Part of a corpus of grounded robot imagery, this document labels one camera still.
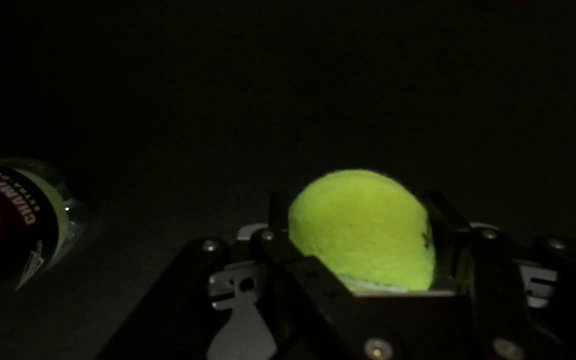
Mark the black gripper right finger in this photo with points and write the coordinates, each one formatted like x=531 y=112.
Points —
x=500 y=286

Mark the yellow-green tennis ball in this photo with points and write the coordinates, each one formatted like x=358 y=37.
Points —
x=361 y=226

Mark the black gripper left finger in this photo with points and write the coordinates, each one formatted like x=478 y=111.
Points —
x=301 y=293

